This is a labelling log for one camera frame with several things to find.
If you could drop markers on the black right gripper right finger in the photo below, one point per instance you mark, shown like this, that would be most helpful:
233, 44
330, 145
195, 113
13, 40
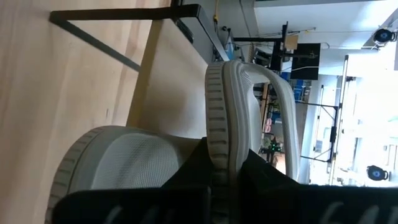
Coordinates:
311, 208

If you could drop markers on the grey slide sandal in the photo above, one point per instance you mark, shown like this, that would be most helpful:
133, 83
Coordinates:
133, 158
217, 118

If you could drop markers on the black monitor panel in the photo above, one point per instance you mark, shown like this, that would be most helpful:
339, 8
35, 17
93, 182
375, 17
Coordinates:
306, 67

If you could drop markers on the black thin metal stand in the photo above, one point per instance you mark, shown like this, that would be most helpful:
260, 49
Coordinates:
334, 133

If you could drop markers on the black round ceiling camera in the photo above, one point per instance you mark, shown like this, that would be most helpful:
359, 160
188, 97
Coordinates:
377, 173
385, 35

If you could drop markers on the wooden shelf with black frame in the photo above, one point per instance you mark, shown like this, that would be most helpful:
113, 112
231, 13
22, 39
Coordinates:
174, 77

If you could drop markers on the black camera stand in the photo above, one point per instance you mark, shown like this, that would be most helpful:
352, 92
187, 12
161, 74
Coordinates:
276, 59

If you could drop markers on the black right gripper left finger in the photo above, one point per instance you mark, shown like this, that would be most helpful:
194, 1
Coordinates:
140, 208

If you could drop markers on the black aluminium table frame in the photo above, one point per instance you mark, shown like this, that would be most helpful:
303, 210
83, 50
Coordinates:
205, 34

